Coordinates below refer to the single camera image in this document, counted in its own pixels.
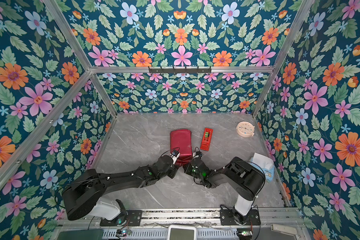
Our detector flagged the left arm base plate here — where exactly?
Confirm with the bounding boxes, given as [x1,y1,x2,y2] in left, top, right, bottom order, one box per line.
[100,210,143,227]

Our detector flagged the white tissue paper piece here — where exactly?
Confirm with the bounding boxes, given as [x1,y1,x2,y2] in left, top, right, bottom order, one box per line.
[250,153,275,183]

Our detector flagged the white screen device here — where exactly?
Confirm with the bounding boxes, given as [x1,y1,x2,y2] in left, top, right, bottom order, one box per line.
[167,225,197,240]

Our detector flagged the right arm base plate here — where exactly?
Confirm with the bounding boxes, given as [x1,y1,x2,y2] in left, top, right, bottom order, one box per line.
[220,207,261,226]

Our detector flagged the white power strip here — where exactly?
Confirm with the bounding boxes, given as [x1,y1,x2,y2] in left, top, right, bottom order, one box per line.
[271,224,298,236]

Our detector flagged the red tape dispenser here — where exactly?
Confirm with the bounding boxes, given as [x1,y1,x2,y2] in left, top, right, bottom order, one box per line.
[200,128,213,151]

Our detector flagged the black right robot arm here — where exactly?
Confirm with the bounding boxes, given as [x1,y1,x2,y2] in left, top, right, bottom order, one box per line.
[183,155,266,225]

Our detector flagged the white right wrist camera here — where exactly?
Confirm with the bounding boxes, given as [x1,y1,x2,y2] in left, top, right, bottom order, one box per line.
[193,151,203,159]

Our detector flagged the black hook rail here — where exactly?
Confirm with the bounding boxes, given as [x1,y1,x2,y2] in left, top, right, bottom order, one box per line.
[148,67,212,74]

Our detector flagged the maroon wrapping paper sheet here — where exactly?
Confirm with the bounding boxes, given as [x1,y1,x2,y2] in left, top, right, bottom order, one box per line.
[170,129,193,167]

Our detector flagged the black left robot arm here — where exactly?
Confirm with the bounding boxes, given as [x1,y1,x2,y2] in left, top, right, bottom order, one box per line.
[62,150,180,221]

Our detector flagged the dark green pad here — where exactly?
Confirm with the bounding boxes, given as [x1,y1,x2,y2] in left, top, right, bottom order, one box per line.
[57,229,104,240]

